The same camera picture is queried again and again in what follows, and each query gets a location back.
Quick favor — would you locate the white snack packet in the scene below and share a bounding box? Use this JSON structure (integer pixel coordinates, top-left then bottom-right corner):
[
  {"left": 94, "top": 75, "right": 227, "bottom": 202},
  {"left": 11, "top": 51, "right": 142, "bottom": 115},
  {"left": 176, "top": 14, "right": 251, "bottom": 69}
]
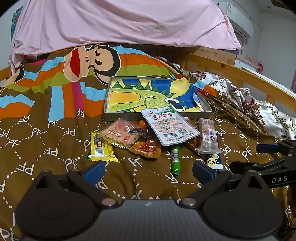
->
[{"left": 141, "top": 107, "right": 200, "bottom": 146}]

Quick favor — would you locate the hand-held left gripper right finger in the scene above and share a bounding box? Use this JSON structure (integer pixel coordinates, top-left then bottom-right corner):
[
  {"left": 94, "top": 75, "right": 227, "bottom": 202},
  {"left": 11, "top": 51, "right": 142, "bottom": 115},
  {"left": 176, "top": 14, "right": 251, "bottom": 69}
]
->
[{"left": 179, "top": 160, "right": 269, "bottom": 208}]

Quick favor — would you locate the wooden bed frame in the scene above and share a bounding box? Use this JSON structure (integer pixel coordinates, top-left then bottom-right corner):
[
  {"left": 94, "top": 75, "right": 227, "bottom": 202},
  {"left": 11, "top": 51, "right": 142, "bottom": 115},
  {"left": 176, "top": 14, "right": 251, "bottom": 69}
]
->
[{"left": 0, "top": 53, "right": 296, "bottom": 109}]

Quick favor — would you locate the clear cracker packet red print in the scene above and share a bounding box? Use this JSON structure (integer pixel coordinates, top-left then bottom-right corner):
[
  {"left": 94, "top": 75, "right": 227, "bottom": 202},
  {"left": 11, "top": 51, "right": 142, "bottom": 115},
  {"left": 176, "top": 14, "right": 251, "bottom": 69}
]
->
[{"left": 99, "top": 118, "right": 141, "bottom": 149}]

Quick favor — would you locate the green sausage stick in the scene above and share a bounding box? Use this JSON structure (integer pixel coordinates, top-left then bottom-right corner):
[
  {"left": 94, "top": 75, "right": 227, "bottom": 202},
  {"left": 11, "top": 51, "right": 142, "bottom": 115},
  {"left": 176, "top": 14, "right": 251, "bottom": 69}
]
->
[{"left": 171, "top": 146, "right": 181, "bottom": 177}]

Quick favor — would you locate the white box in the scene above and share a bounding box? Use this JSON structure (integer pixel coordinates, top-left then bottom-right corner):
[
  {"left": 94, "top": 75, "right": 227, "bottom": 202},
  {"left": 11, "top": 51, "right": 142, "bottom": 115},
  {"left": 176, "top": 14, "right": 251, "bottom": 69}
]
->
[{"left": 235, "top": 57, "right": 258, "bottom": 70}]

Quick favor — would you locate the orange-red sauce snack packet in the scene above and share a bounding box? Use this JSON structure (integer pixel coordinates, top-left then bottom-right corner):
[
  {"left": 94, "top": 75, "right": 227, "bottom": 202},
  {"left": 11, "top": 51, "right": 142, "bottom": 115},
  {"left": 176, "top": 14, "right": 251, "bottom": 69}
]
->
[{"left": 129, "top": 138, "right": 162, "bottom": 159}]

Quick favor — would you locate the grey tray with dinosaur print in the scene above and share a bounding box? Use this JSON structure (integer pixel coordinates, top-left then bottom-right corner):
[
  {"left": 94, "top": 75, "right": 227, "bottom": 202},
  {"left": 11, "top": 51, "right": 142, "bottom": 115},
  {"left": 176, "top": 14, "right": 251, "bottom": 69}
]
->
[{"left": 103, "top": 76, "right": 213, "bottom": 122}]

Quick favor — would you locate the monkey printed blanket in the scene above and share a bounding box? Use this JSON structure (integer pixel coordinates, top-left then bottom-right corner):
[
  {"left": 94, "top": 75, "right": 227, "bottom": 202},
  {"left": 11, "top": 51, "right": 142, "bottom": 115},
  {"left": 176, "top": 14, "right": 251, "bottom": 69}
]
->
[{"left": 0, "top": 43, "right": 296, "bottom": 241}]

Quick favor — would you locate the yellow snack packet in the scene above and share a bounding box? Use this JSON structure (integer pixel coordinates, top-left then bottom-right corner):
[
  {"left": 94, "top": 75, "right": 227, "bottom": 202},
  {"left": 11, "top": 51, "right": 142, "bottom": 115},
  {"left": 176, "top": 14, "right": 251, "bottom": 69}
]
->
[{"left": 87, "top": 132, "right": 118, "bottom": 163}]

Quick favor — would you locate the white air conditioner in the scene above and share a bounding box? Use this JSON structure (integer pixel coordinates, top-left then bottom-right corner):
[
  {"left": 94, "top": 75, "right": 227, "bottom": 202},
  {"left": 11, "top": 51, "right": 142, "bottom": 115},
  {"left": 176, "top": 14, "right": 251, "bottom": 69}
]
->
[{"left": 217, "top": 2, "right": 253, "bottom": 37}]

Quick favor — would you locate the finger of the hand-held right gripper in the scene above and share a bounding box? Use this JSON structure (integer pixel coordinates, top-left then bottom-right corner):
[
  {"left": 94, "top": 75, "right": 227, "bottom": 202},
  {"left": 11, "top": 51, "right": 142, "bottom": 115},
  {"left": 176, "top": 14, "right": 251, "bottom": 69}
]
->
[
  {"left": 255, "top": 140, "right": 296, "bottom": 158},
  {"left": 230, "top": 160, "right": 274, "bottom": 176}
]

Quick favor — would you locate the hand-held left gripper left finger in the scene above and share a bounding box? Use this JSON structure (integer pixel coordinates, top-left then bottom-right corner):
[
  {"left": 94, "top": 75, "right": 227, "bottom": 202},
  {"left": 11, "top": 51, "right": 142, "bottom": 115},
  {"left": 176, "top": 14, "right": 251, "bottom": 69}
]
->
[{"left": 30, "top": 161, "right": 119, "bottom": 208}]

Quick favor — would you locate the blue snack packet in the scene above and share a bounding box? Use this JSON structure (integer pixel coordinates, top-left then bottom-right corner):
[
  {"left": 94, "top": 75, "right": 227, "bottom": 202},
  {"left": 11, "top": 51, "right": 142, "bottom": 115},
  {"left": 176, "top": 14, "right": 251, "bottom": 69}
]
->
[{"left": 205, "top": 152, "right": 223, "bottom": 171}]

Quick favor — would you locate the pink bed sheet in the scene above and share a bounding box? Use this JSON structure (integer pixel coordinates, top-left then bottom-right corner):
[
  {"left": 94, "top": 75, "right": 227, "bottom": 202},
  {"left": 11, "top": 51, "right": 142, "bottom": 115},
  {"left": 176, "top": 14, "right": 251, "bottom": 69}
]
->
[{"left": 7, "top": 0, "right": 242, "bottom": 66}]

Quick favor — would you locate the floral satin quilt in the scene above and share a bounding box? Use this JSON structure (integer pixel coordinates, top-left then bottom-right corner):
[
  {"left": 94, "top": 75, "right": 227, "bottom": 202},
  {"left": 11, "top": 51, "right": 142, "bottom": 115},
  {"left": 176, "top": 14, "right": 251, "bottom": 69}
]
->
[{"left": 185, "top": 71, "right": 296, "bottom": 141}]

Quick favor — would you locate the brown nut bar clear wrapper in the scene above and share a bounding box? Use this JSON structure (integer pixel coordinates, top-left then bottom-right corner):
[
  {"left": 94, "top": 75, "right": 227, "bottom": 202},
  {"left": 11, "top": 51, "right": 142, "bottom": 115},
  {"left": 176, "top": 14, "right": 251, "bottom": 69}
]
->
[{"left": 196, "top": 118, "right": 220, "bottom": 154}]

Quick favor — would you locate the dark brown snack packet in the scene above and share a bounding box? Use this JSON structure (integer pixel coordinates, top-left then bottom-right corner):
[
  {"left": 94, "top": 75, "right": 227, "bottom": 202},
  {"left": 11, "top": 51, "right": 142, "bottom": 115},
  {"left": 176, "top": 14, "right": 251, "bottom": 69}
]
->
[{"left": 129, "top": 127, "right": 153, "bottom": 139}]

